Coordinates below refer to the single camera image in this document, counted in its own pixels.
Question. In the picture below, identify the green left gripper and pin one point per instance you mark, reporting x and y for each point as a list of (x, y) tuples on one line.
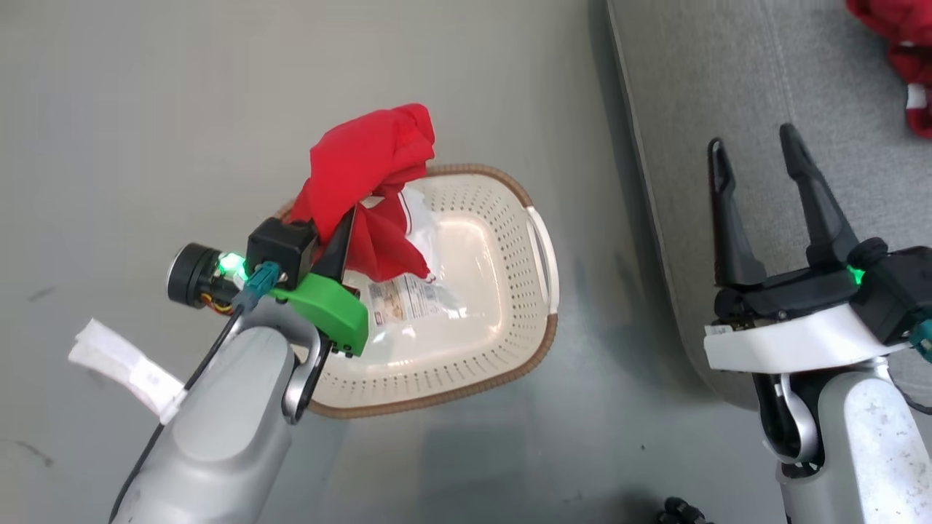
[(335, 309)]

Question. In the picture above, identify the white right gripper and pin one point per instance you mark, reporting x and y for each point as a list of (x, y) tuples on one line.
[(794, 338)]

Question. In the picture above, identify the red garment white stripes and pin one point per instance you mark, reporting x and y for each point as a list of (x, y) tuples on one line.
[(903, 44), (364, 160)]

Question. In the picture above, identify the grey fabric sofa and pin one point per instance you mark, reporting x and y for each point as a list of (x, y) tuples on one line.
[(743, 87)]

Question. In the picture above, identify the printed label sticker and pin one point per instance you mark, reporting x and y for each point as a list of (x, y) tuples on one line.
[(408, 300)]

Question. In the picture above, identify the pink laundry basket brown rim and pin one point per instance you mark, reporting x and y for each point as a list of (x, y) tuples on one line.
[(480, 291)]

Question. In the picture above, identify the black knobby object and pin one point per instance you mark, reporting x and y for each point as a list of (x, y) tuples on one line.
[(681, 511)]

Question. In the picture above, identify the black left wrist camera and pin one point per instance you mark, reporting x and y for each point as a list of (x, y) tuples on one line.
[(280, 247)]

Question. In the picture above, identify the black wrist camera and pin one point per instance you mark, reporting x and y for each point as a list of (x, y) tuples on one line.
[(280, 247), (899, 291)]

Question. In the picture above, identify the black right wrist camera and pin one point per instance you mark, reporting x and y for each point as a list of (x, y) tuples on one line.
[(899, 291)]

